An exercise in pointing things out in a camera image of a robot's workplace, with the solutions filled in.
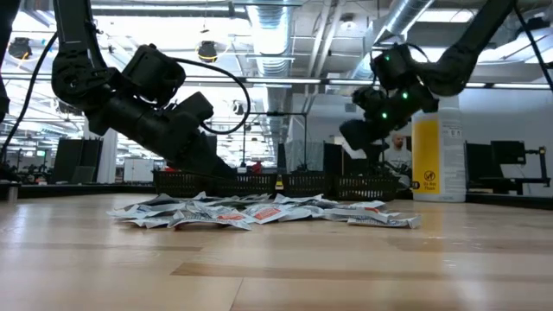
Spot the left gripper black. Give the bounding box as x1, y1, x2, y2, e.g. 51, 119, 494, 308
86, 98, 237, 175

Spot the black plastic mesh basket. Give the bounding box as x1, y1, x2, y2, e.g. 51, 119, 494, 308
215, 172, 280, 199
153, 170, 217, 199
332, 175, 401, 202
283, 172, 334, 200

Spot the person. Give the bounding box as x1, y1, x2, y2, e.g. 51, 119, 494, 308
382, 131, 414, 185

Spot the square white printed packet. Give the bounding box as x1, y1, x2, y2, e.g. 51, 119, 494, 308
168, 209, 254, 232
327, 200, 388, 213
106, 204, 156, 219
123, 215, 174, 229
137, 193, 182, 208
323, 207, 403, 222

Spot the white cabinet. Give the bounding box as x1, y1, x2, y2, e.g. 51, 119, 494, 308
123, 157, 156, 183

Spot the yellow and white wipes canister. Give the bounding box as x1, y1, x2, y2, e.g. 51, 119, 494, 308
410, 95, 467, 203

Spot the black partition panel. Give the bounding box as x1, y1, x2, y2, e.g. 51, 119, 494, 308
323, 142, 390, 176
51, 136, 105, 185

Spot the white packet with red print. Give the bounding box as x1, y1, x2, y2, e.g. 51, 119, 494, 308
347, 214, 423, 230
252, 205, 295, 225

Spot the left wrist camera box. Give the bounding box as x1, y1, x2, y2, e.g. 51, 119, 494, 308
170, 91, 215, 130

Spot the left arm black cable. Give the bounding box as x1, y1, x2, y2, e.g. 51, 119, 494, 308
171, 57, 252, 136

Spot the black tubular rack frame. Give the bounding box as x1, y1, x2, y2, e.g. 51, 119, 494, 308
241, 111, 308, 173

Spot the silver ventilation duct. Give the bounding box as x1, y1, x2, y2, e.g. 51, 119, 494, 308
245, 0, 299, 143
349, 0, 435, 81

